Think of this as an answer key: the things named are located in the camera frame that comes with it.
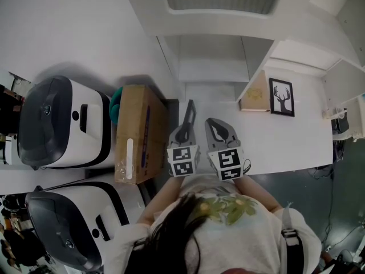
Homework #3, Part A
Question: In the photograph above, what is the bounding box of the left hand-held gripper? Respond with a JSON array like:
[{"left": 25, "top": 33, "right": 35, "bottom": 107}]
[{"left": 166, "top": 122, "right": 201, "bottom": 178}]

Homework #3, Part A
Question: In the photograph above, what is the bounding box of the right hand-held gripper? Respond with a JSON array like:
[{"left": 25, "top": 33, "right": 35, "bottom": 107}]
[{"left": 204, "top": 118, "right": 245, "bottom": 182}]

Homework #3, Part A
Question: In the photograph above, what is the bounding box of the person's left forearm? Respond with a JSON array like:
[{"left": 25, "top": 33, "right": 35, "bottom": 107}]
[{"left": 136, "top": 175, "right": 186, "bottom": 225}]

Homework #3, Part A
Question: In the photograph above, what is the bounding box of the person's right forearm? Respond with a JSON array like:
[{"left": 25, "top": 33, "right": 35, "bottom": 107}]
[{"left": 236, "top": 175, "right": 283, "bottom": 213}]

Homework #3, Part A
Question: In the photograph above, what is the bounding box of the white shelf desk unit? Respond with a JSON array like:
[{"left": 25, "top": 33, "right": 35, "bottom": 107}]
[{"left": 119, "top": 0, "right": 365, "bottom": 179}]

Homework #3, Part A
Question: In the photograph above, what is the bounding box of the brown cardboard box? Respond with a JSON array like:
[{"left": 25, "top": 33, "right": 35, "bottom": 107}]
[{"left": 114, "top": 84, "right": 169, "bottom": 185}]

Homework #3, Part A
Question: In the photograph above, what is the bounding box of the beige flat box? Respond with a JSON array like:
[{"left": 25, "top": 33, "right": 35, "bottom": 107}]
[{"left": 238, "top": 70, "right": 271, "bottom": 112}]

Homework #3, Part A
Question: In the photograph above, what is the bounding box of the teal round object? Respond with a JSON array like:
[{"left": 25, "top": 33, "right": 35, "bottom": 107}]
[{"left": 109, "top": 86, "right": 124, "bottom": 125}]

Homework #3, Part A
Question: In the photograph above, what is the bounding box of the white black service robot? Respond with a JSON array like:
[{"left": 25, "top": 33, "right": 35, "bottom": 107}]
[
  {"left": 17, "top": 75, "right": 115, "bottom": 171},
  {"left": 25, "top": 181, "right": 149, "bottom": 272}
]

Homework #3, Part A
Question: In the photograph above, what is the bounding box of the person's white shirt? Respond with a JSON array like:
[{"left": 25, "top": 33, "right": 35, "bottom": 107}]
[{"left": 104, "top": 177, "right": 323, "bottom": 274}]

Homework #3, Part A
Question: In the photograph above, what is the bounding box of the clear plastic cup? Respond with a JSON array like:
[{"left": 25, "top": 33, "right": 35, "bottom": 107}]
[{"left": 323, "top": 107, "right": 347, "bottom": 120}]

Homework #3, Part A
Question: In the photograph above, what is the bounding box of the framed deer picture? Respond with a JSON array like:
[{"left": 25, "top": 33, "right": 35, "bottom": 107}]
[{"left": 269, "top": 78, "right": 295, "bottom": 118}]

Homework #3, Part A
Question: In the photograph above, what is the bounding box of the black floor cable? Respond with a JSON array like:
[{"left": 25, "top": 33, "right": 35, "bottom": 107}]
[{"left": 310, "top": 141, "right": 365, "bottom": 248}]

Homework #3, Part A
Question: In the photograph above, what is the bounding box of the black grey shoulder strap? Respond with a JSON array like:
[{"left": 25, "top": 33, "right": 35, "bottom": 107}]
[{"left": 281, "top": 207, "right": 305, "bottom": 274}]

